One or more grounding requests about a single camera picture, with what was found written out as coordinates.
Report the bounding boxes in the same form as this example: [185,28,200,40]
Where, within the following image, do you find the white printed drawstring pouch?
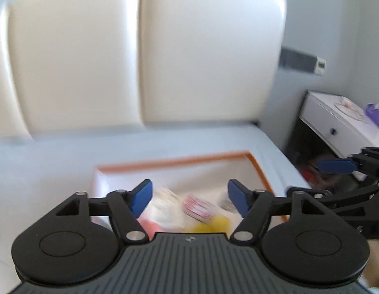
[149,187,181,224]

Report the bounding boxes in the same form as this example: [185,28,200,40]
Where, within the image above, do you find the red patterned white tin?
[183,194,217,221]

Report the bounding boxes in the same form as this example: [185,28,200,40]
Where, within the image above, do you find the white and black nightstand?
[284,90,379,190]

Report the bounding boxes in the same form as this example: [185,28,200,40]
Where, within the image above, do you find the pink squeeze bottle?
[137,219,161,236]

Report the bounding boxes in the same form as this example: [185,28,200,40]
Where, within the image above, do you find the white charging cable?
[335,96,366,120]

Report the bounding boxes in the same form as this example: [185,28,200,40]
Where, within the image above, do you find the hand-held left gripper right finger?
[228,178,323,244]

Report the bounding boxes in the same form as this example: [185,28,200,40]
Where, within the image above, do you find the cream leather headboard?
[0,0,288,141]

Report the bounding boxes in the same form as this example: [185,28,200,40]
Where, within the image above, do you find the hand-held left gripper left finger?
[56,179,154,244]

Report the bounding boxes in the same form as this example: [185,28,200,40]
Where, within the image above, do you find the grey wall switch panel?
[278,47,319,74]

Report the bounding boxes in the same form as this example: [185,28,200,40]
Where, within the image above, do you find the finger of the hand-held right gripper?
[286,180,379,218]
[316,156,366,174]

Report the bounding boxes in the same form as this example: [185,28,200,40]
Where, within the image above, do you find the yellow bottle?
[189,214,233,233]

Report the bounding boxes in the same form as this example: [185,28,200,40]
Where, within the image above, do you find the orange cardboard box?
[93,151,289,236]

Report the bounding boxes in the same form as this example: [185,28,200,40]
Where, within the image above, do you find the purple tissue pack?
[365,102,379,126]

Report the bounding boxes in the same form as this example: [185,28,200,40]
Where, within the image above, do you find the grey bed sheet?
[0,122,313,294]

